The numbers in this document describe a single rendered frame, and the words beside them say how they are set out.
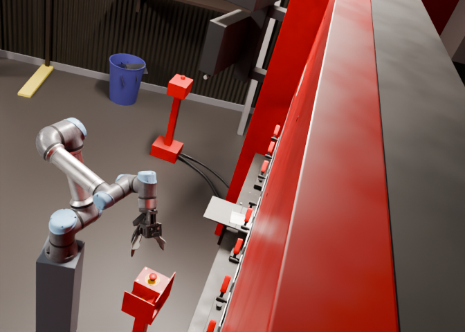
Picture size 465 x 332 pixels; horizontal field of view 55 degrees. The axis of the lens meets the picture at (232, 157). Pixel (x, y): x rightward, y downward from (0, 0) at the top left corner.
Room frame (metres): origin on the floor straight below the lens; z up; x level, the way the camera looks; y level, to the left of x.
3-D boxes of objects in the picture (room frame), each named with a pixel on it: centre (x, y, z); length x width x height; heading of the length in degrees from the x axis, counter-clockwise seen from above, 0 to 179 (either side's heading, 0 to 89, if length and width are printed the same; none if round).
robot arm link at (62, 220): (1.43, 0.66, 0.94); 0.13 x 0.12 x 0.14; 158
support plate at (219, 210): (1.80, -0.08, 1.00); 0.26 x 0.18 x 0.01; 86
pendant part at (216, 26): (3.07, 0.29, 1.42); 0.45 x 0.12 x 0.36; 163
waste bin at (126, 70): (4.26, 1.33, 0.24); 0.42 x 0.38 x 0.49; 100
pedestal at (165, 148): (3.51, 0.62, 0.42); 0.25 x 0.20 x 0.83; 86
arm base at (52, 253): (1.43, 0.66, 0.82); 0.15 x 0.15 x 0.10
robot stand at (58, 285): (1.43, 0.66, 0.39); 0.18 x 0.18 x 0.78; 10
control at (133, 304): (1.38, 0.19, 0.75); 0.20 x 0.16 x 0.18; 170
